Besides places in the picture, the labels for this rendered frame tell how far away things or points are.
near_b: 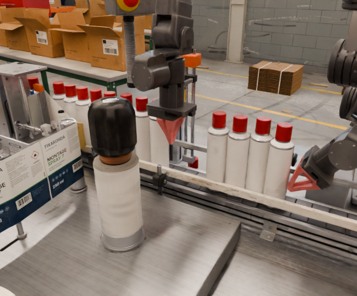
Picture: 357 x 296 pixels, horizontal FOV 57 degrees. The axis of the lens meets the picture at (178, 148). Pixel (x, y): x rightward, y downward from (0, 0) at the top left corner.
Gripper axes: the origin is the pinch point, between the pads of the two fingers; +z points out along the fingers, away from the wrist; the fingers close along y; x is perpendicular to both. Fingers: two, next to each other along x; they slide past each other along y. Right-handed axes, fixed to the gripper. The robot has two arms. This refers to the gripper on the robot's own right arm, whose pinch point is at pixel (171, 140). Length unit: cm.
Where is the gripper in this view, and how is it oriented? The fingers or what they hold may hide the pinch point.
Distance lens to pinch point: 80.1
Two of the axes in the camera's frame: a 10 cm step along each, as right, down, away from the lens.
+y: 8.7, 2.3, -4.4
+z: -0.1, 9.0, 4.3
